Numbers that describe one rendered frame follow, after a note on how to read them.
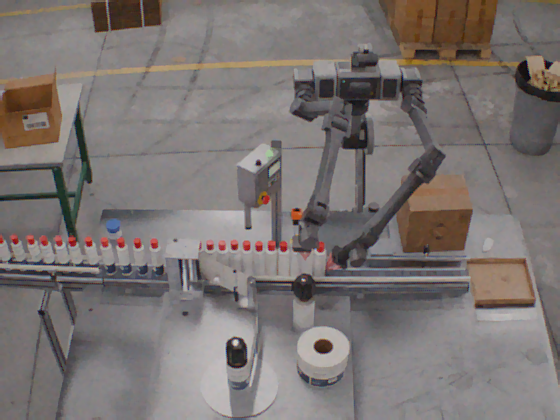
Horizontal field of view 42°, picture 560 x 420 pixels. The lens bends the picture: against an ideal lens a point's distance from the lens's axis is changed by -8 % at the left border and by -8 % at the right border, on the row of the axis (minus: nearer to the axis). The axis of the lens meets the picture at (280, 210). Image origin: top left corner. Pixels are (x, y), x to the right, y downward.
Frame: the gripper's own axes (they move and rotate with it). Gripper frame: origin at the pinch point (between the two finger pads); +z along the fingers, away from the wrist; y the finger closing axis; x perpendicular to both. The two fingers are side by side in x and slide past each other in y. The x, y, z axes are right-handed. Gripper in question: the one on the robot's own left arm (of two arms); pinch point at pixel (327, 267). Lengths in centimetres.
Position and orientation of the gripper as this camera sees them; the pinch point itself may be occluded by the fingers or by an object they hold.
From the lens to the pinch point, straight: 340.8
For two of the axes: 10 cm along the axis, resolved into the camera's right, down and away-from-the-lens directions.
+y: -0.2, 6.8, -7.4
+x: 7.7, 4.8, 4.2
